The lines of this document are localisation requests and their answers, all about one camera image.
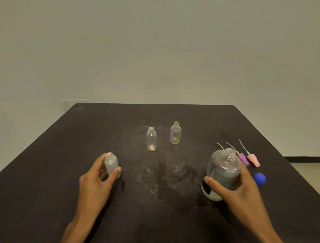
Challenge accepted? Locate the blue bottle cap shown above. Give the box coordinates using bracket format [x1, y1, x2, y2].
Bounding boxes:
[254, 172, 266, 186]

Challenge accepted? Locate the person's left forearm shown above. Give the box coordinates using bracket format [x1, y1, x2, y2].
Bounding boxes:
[61, 215, 100, 243]

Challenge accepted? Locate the person's left hand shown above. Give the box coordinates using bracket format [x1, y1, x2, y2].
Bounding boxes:
[79, 153, 122, 222]

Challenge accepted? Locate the pink spray cap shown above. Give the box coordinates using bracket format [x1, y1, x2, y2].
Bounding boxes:
[239, 139, 261, 168]

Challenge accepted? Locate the small yellowish bottle purple sticker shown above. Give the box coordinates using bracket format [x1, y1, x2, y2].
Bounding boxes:
[170, 121, 182, 145]

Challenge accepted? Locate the white wall socket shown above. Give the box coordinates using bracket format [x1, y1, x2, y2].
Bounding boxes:
[59, 99, 90, 111]

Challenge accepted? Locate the small plain clear bottle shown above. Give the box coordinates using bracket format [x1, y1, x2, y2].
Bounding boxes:
[104, 152, 121, 179]

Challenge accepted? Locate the purple spray cap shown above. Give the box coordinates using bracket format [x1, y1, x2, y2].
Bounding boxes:
[226, 142, 250, 167]

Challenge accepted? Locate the person's right hand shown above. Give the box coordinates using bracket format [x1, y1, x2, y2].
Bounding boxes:
[203, 164, 269, 227]

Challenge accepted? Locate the large clear plastic bottle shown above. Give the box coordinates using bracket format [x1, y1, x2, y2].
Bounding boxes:
[201, 148, 242, 202]

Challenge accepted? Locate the black skirting board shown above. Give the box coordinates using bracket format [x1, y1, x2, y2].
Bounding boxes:
[284, 156, 320, 163]

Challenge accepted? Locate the small bottle with pink sticker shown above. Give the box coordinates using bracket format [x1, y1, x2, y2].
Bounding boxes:
[146, 127, 157, 152]

